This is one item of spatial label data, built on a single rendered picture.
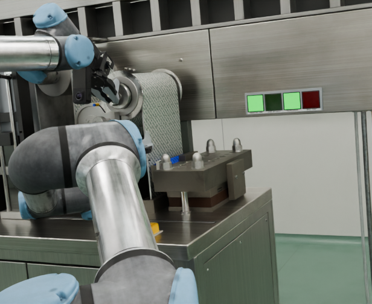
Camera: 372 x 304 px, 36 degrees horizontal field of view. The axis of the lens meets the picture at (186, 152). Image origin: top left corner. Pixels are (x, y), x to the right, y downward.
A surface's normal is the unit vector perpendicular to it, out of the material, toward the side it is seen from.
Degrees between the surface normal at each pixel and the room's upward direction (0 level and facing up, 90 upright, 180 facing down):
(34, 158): 81
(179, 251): 90
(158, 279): 17
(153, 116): 90
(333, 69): 90
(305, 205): 90
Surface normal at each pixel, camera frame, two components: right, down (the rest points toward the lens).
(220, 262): 0.90, -0.02
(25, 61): 0.69, 0.47
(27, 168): -0.50, 0.23
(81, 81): -0.44, 0.01
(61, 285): -0.22, -0.96
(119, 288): -0.01, -0.90
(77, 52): 0.73, 0.02
